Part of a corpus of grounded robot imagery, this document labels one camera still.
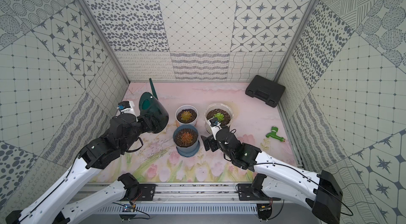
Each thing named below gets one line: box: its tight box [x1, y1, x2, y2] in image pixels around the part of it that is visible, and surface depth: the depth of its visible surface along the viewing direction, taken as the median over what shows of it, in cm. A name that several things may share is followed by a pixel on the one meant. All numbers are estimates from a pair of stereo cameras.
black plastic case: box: [244, 75, 286, 108], surface depth 113 cm
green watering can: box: [139, 78, 170, 134], surface depth 77 cm
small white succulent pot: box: [174, 104, 199, 126], surface depth 92 cm
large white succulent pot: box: [204, 102, 235, 136], surface depth 92 cm
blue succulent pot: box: [172, 124, 201, 158], surface depth 85 cm
